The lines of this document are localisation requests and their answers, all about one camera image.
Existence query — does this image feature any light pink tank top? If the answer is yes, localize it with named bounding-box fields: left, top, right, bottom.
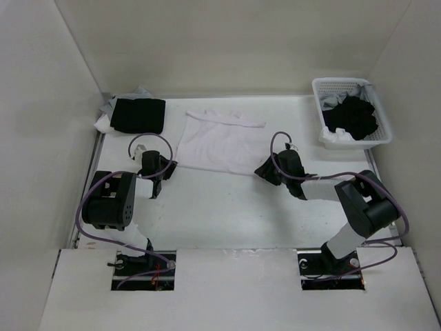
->
left=175, top=110, right=269, bottom=176

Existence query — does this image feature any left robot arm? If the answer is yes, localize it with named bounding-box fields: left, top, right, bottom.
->
left=79, top=150, right=177, bottom=275

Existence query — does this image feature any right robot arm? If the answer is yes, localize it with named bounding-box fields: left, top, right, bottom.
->
left=254, top=150, right=402, bottom=275

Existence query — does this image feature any folded black tank top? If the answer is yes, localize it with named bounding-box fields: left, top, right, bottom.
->
left=110, top=99, right=166, bottom=134

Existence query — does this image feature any folded white tank top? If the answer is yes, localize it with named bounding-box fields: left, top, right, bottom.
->
left=94, top=113, right=114, bottom=134

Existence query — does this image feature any folded grey tank top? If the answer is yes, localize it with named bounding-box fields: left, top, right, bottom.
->
left=100, top=86, right=154, bottom=118

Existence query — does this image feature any crumpled white tank top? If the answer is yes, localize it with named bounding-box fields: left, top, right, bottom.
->
left=319, top=126, right=355, bottom=143

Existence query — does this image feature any crumpled black tank top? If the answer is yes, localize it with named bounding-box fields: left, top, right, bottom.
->
left=322, top=97, right=378, bottom=141

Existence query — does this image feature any crumpled grey tank top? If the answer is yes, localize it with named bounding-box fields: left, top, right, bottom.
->
left=319, top=84, right=374, bottom=111

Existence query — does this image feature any white perforated plastic basket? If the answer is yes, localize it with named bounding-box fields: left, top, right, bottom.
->
left=311, top=77, right=392, bottom=150

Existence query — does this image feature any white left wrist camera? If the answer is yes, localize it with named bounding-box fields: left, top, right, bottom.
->
left=133, top=144, right=147, bottom=164

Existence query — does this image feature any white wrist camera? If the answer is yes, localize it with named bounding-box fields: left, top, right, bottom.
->
left=133, top=144, right=147, bottom=164
left=285, top=142, right=298, bottom=152

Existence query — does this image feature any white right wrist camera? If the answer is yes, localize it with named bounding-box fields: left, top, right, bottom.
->
left=285, top=142, right=298, bottom=152

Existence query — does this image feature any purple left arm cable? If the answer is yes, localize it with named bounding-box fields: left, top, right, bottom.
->
left=74, top=133, right=175, bottom=289

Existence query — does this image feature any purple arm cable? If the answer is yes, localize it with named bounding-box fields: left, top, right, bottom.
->
left=74, top=133, right=175, bottom=289
left=269, top=131, right=411, bottom=282

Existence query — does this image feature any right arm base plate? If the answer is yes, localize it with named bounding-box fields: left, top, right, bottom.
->
left=297, top=250, right=365, bottom=290

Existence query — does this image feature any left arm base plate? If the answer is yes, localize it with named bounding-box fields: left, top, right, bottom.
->
left=107, top=252, right=176, bottom=292

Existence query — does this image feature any left aluminium table rail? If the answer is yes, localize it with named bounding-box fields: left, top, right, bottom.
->
left=67, top=132, right=105, bottom=249

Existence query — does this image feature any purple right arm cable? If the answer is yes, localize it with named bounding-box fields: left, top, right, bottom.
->
left=269, top=131, right=411, bottom=282

